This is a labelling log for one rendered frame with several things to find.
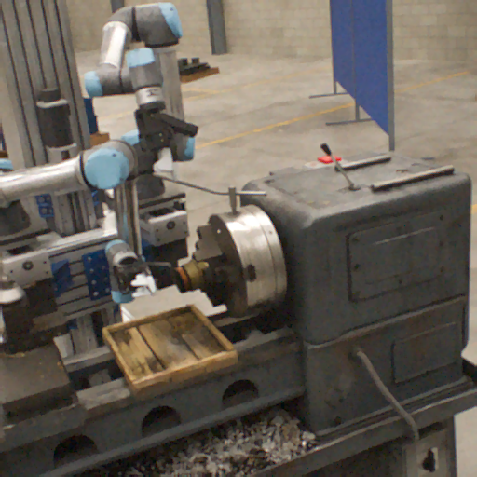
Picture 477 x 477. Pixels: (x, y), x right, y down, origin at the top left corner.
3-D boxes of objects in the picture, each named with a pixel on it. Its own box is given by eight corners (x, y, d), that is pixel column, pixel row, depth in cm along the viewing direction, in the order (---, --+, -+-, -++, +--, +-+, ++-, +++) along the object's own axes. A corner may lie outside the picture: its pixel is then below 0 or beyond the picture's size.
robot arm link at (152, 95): (158, 92, 194) (165, 84, 186) (162, 108, 194) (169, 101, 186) (132, 96, 191) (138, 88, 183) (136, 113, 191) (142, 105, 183)
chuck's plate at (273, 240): (244, 280, 226) (238, 191, 213) (289, 325, 200) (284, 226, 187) (235, 283, 225) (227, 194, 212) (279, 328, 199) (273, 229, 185)
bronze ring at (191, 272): (197, 252, 202) (168, 262, 199) (210, 262, 194) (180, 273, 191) (203, 279, 206) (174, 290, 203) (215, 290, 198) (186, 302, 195)
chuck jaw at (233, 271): (236, 257, 200) (252, 263, 189) (238, 273, 201) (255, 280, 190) (200, 266, 196) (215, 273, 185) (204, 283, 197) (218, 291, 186)
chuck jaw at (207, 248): (228, 257, 206) (215, 222, 210) (232, 251, 202) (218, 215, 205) (194, 265, 203) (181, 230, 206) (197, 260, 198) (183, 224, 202)
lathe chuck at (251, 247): (235, 283, 225) (226, 194, 212) (279, 329, 199) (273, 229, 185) (209, 291, 222) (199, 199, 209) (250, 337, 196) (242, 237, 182)
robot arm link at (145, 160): (127, 164, 254) (120, 128, 250) (163, 160, 254) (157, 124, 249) (121, 172, 243) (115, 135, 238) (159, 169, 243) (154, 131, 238)
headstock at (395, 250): (388, 248, 258) (386, 145, 244) (479, 293, 217) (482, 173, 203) (243, 288, 237) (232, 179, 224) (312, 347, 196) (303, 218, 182)
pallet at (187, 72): (187, 73, 1470) (185, 54, 1456) (219, 73, 1429) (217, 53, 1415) (153, 83, 1376) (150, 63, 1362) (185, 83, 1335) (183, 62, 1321)
